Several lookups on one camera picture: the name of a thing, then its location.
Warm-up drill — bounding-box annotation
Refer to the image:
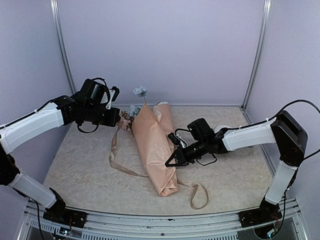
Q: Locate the white ceramic bowl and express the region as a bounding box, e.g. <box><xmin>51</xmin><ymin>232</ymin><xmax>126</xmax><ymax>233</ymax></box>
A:
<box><xmin>214</xmin><ymin>125</ymin><xmax>230</xmax><ymax>133</ymax></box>

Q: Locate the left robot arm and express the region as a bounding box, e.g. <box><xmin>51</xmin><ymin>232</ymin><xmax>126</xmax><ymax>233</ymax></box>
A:
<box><xmin>0</xmin><ymin>77</ymin><xmax>121</xmax><ymax>223</ymax></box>

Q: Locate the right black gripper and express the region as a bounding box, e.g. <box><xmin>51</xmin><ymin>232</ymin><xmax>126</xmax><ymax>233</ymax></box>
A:
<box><xmin>165</xmin><ymin>138</ymin><xmax>208</xmax><ymax>167</ymax></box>

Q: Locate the front aluminium rail base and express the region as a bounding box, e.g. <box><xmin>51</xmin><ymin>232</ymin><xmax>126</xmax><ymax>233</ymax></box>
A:
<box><xmin>17</xmin><ymin>197</ymin><xmax>308</xmax><ymax>240</ymax></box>

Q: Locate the left aluminium frame post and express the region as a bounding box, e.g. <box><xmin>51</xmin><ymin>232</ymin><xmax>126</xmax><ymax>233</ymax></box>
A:
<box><xmin>49</xmin><ymin>0</ymin><xmax>77</xmax><ymax>95</ymax></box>

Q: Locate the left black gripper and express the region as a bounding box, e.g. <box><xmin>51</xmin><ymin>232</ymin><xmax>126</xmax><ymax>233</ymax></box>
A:
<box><xmin>84</xmin><ymin>103</ymin><xmax>121</xmax><ymax>127</ymax></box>

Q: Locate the pink rose stem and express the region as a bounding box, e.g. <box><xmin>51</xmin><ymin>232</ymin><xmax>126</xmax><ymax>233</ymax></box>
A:
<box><xmin>120</xmin><ymin>111</ymin><xmax>134</xmax><ymax>132</ymax></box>

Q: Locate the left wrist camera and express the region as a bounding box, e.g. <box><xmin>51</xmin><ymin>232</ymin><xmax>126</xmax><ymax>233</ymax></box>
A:
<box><xmin>106</xmin><ymin>86</ymin><xmax>120</xmax><ymax>110</ymax></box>

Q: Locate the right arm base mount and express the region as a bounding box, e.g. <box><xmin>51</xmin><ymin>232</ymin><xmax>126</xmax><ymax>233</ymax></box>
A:
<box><xmin>238</xmin><ymin>198</ymin><xmax>283</xmax><ymax>228</ymax></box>

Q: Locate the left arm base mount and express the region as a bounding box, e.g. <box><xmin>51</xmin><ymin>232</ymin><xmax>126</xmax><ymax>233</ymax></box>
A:
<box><xmin>43</xmin><ymin>187</ymin><xmax>88</xmax><ymax>229</ymax></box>

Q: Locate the right aluminium frame post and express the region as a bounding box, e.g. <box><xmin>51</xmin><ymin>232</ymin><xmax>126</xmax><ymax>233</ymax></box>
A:
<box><xmin>241</xmin><ymin>0</ymin><xmax>272</xmax><ymax>112</ymax></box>

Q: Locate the white pink flower stem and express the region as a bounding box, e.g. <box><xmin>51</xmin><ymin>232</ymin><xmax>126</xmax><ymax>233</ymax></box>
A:
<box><xmin>157</xmin><ymin>101</ymin><xmax>169</xmax><ymax>106</ymax></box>

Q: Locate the aluminium frame post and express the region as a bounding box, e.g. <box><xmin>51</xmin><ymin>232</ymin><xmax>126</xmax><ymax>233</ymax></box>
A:
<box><xmin>49</xmin><ymin>0</ymin><xmax>77</xmax><ymax>95</ymax></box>
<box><xmin>241</xmin><ymin>0</ymin><xmax>272</xmax><ymax>112</ymax></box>

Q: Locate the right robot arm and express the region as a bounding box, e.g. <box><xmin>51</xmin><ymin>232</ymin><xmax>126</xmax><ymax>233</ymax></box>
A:
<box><xmin>165</xmin><ymin>110</ymin><xmax>308</xmax><ymax>222</ymax></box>

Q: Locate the pink wrapping paper sheet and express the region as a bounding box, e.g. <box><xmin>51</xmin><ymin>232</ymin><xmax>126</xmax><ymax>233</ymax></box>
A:
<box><xmin>132</xmin><ymin>104</ymin><xmax>178</xmax><ymax>197</ymax></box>

